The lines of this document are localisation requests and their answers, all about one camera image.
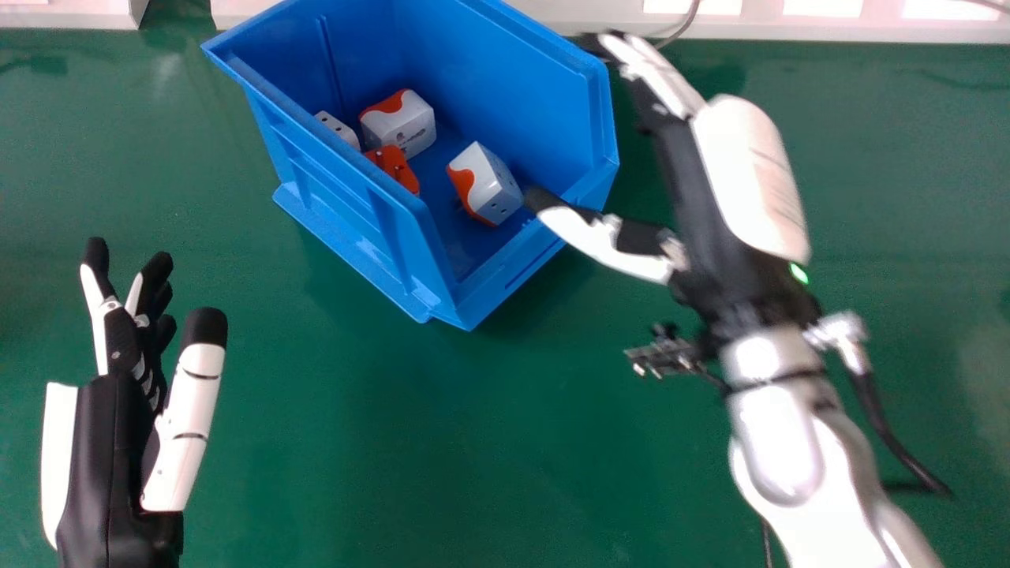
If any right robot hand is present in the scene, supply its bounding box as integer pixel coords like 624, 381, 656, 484
523, 32, 823, 353

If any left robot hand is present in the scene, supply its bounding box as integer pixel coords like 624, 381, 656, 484
40, 237, 229, 568

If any white-and-orange plug adapter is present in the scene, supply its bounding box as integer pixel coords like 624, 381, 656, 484
359, 88, 437, 159
447, 141, 525, 228
314, 110, 361, 152
364, 145, 421, 196

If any blue plastic bin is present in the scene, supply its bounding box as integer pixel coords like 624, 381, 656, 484
201, 0, 620, 331

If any grey cable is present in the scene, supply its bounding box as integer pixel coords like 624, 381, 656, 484
652, 0, 701, 50

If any white cable duct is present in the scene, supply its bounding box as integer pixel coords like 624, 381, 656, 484
505, 0, 1010, 44

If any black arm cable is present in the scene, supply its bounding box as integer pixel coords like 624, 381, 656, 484
848, 371, 952, 497

